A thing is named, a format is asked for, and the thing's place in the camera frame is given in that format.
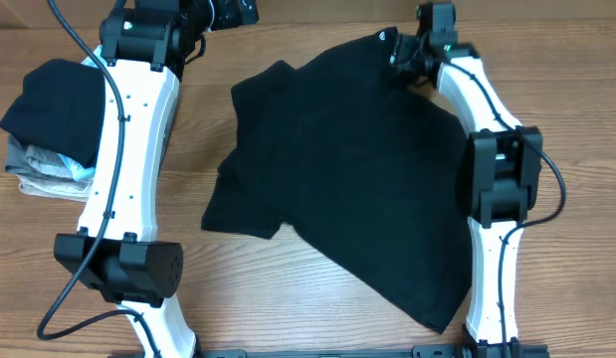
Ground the folded grey garment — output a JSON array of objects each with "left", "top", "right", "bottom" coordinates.
[{"left": 5, "top": 134, "right": 97, "bottom": 185}]

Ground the black t-shirt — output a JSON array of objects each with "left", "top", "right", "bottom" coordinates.
[{"left": 201, "top": 27, "right": 472, "bottom": 332}]

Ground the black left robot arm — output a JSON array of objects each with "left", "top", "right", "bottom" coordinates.
[{"left": 54, "top": 0, "right": 259, "bottom": 357}]

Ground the folded light blue garment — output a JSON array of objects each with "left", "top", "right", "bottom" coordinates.
[{"left": 58, "top": 54, "right": 105, "bottom": 182}]

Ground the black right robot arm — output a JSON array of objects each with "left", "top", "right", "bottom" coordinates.
[{"left": 390, "top": 32, "right": 548, "bottom": 357}]

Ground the folded beige garment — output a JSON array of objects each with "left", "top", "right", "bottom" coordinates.
[{"left": 17, "top": 174, "right": 93, "bottom": 202}]

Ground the folded black garment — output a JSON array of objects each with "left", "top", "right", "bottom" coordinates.
[{"left": 0, "top": 59, "right": 105, "bottom": 167}]

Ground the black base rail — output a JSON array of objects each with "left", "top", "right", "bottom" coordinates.
[{"left": 107, "top": 343, "right": 551, "bottom": 358}]

